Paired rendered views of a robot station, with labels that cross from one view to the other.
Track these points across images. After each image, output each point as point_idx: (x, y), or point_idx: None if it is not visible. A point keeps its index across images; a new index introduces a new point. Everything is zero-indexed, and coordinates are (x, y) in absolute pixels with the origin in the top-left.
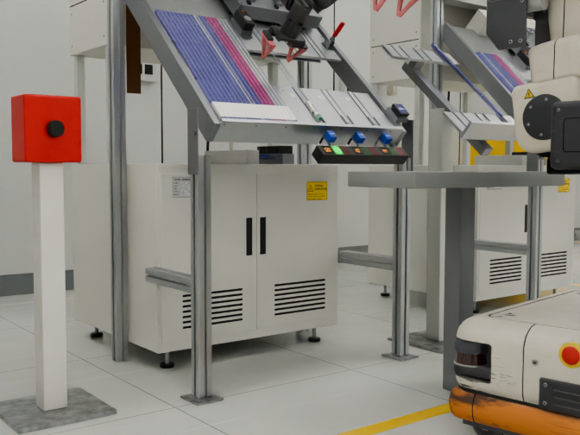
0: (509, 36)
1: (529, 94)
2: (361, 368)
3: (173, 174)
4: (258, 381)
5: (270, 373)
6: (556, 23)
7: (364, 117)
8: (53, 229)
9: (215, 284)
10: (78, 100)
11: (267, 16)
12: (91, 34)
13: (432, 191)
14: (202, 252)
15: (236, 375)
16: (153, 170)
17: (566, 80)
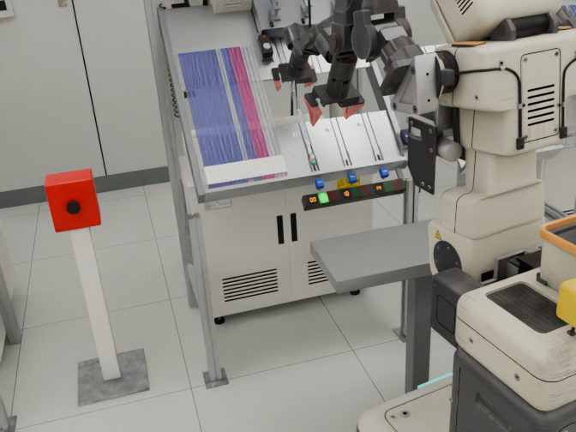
0: (422, 178)
1: (438, 235)
2: (362, 349)
3: None
4: (271, 357)
5: (287, 345)
6: (468, 172)
7: (369, 147)
8: (88, 271)
9: (250, 268)
10: (89, 182)
11: None
12: None
13: None
14: (201, 287)
15: (260, 345)
16: (187, 190)
17: (463, 240)
